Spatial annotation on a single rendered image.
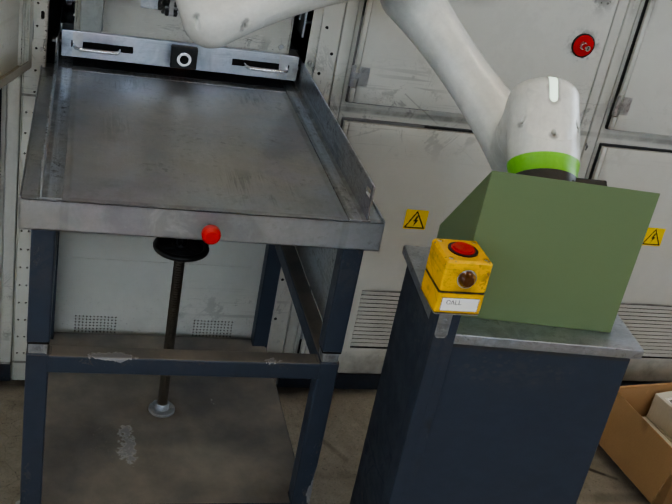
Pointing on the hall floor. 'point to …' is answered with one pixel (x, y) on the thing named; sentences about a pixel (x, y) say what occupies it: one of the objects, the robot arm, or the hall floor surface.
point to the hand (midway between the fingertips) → (166, 2)
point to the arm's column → (490, 420)
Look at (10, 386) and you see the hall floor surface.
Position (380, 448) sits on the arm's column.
